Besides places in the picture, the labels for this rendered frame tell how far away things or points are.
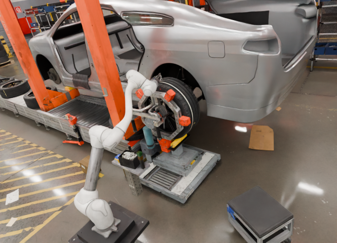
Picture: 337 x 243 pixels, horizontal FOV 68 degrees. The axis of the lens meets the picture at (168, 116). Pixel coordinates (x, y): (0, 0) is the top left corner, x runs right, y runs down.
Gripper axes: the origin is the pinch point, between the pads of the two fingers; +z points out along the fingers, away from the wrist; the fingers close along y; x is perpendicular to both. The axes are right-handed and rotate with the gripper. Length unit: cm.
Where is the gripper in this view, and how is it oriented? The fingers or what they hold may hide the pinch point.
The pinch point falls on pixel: (159, 75)
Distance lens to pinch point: 254.9
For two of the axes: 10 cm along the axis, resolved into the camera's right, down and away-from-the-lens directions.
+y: 9.6, -0.2, -2.7
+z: 2.2, -5.0, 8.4
